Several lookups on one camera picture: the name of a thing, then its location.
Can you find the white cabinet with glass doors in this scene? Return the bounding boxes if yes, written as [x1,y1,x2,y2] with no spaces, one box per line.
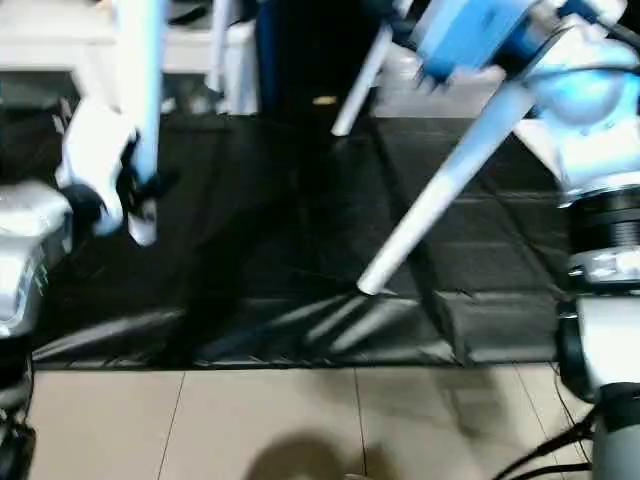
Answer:
[0,0,261,117]

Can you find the grey trouser legs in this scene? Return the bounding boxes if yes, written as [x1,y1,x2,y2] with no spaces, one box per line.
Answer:
[591,381,640,480]

